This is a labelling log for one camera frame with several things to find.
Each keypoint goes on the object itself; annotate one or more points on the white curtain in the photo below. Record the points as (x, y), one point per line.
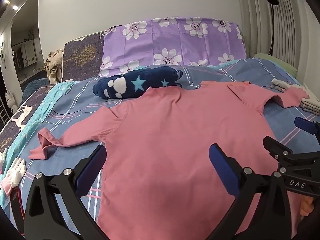
(295, 30)

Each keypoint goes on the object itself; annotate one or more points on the green pillow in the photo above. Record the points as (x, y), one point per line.
(275, 61)

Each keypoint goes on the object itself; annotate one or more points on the teal knit blanket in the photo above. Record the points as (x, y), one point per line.
(35, 87)

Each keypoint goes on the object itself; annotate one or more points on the pink long-sleeve shirt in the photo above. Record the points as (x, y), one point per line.
(170, 135)

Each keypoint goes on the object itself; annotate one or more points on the navy star print blanket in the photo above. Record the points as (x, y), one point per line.
(140, 80)

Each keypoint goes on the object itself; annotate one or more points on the purple floral pillow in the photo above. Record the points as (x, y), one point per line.
(180, 40)

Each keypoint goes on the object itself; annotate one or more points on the white cat figurine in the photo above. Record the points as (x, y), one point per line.
(10, 100)

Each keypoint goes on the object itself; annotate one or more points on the blue striped bed sheet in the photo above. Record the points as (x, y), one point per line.
(82, 105)

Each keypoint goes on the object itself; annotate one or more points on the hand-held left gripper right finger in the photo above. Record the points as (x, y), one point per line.
(222, 170)

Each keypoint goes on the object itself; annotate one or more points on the folded light clothes stack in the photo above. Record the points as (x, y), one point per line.
(310, 102)

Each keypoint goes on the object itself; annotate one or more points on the person's right hand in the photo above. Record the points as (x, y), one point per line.
(307, 206)

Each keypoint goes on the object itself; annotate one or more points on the dark tree print cushion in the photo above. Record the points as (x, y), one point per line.
(82, 55)

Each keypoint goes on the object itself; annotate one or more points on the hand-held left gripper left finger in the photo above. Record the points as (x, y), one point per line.
(91, 170)

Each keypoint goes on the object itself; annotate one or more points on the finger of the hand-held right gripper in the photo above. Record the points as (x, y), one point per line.
(277, 148)
(305, 126)

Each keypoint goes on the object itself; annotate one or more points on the beige clothes pile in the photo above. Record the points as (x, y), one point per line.
(53, 65)

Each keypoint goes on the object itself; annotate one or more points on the dark deer print quilt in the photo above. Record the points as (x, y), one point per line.
(22, 115)

